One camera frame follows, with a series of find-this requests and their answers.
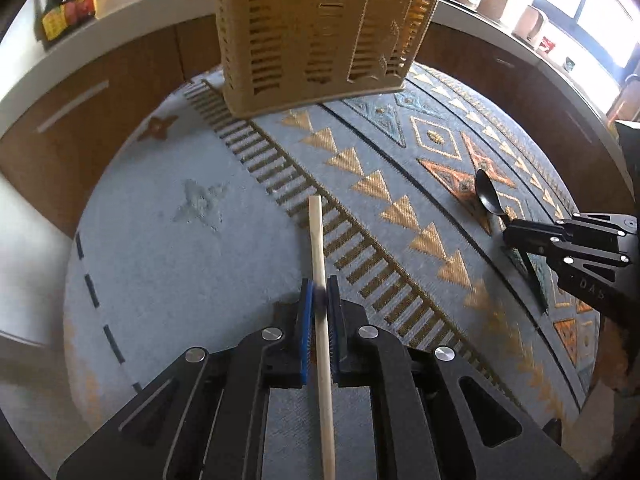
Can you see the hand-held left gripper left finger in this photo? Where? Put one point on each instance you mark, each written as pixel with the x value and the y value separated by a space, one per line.
pixel 305 330

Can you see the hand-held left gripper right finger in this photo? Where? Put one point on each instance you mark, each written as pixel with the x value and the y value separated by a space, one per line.
pixel 334 330

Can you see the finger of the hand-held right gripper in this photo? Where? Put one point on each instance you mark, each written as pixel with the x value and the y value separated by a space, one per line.
pixel 590 262
pixel 530 235

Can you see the wooden chopstick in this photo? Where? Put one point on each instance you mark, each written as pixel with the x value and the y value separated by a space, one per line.
pixel 317 240

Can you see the yellow plastic utensil basket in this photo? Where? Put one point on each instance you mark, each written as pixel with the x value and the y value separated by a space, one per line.
pixel 310 35

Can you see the blue patterned tablecloth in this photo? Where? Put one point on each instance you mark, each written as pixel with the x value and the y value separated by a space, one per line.
pixel 200 260

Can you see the small red packet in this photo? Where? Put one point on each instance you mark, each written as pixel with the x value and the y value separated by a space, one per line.
pixel 547 45

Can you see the white electric kettle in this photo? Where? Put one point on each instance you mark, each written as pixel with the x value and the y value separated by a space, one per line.
pixel 531 22

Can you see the kitchen window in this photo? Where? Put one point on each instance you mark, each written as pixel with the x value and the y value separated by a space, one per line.
pixel 575 5

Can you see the wooden kitchen cabinet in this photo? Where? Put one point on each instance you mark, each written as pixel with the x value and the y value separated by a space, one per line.
pixel 65 160

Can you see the white kitchen countertop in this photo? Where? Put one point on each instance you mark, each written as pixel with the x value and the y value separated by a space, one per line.
pixel 125 7

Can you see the dark soy sauce bottle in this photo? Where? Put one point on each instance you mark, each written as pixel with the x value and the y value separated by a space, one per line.
pixel 54 17

